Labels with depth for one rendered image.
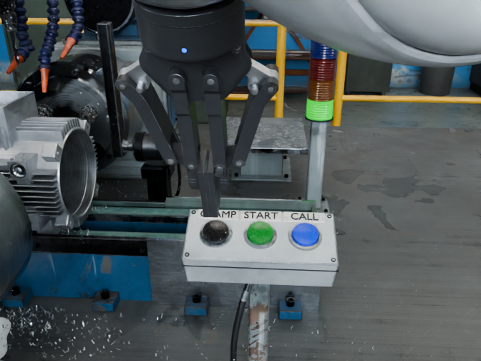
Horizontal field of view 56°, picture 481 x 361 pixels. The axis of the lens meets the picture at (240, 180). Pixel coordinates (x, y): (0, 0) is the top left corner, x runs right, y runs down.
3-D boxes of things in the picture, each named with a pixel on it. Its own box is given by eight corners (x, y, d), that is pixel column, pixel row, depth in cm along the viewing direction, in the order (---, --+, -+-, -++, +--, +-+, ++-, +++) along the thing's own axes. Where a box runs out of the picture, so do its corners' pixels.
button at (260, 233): (246, 251, 51) (245, 241, 49) (248, 228, 53) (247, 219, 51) (273, 251, 50) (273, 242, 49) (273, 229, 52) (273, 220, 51)
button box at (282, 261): (185, 282, 53) (180, 258, 49) (192, 231, 57) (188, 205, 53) (333, 288, 52) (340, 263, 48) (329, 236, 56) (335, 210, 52)
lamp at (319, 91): (308, 102, 98) (309, 81, 96) (305, 94, 104) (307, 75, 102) (336, 102, 98) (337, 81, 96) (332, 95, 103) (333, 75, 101)
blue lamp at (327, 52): (310, 59, 94) (312, 36, 93) (308, 54, 100) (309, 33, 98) (339, 59, 94) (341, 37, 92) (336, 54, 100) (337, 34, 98)
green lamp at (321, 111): (306, 122, 100) (308, 102, 98) (304, 114, 106) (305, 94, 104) (333, 122, 100) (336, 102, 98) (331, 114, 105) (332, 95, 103)
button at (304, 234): (290, 252, 50) (292, 243, 49) (290, 230, 52) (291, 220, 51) (318, 253, 50) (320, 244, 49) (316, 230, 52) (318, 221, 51)
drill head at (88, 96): (5, 189, 96) (-24, 69, 85) (79, 127, 133) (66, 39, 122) (122, 192, 94) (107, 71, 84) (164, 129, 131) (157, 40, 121)
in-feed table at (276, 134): (216, 188, 122) (215, 147, 117) (225, 151, 147) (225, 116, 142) (305, 190, 121) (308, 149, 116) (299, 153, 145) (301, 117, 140)
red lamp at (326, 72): (309, 81, 96) (310, 59, 94) (307, 75, 102) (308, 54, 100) (337, 81, 96) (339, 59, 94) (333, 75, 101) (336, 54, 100)
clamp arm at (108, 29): (109, 157, 90) (92, 23, 79) (114, 152, 93) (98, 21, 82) (127, 157, 90) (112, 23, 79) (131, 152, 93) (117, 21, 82)
